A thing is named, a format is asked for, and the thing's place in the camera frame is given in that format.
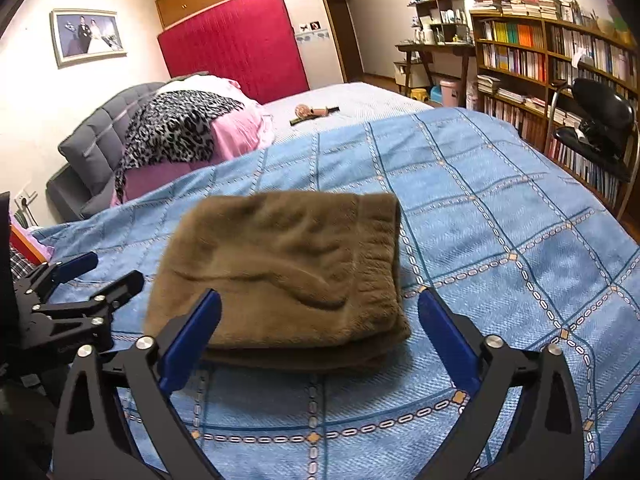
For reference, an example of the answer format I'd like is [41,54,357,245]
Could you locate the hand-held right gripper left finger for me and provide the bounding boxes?
[51,288,223,480]

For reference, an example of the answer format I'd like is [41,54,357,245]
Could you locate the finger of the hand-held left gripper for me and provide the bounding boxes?
[30,270,146,356]
[12,251,99,306]

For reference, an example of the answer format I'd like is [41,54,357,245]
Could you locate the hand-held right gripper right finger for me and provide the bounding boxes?
[417,289,586,480]

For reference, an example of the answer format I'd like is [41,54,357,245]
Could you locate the brown fleece pants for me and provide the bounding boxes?
[144,191,412,373]

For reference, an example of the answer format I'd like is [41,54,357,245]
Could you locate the plaid cloth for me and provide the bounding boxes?
[7,245,46,281]

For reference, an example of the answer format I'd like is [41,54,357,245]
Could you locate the blue patterned quilt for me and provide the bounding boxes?
[30,107,640,480]

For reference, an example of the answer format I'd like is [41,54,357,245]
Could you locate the grey padded headboard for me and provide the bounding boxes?
[46,81,168,221]

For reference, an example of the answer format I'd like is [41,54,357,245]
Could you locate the leopard print cloth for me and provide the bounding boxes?
[114,90,258,196]

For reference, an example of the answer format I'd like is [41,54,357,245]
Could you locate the pink pillow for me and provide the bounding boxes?
[112,74,276,206]

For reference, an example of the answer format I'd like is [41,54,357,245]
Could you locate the framed wedding photo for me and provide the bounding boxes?
[49,8,128,68]

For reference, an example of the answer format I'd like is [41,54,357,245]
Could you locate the pink plastic bin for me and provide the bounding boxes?
[439,79,468,109]

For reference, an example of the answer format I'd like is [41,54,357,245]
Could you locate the brown hair brush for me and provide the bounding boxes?
[289,103,341,126]

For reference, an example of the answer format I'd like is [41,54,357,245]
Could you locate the pale striped bed sheet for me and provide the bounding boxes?
[262,81,436,148]

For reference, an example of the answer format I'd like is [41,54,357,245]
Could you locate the red padded panel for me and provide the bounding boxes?
[156,0,310,106]

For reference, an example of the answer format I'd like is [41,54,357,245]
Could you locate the white storage box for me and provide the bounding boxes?
[393,61,426,88]

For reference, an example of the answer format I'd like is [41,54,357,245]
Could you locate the black office chair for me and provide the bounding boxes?
[547,77,640,221]

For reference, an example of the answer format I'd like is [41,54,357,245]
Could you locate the wooden bookshelf with books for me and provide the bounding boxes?
[470,7,640,211]

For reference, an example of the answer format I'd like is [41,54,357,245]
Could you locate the wooden desk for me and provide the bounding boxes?
[395,42,476,108]

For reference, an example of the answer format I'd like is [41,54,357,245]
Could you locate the white wardrobe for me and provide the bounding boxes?
[277,0,346,92]

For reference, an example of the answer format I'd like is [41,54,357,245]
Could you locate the small wooden shelf unit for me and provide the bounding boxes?
[412,0,473,46]

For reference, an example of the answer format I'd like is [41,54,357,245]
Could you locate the yellow green ornament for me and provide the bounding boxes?
[607,2,636,43]

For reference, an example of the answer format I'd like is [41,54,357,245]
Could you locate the brown wooden door frame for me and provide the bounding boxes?
[320,0,366,86]

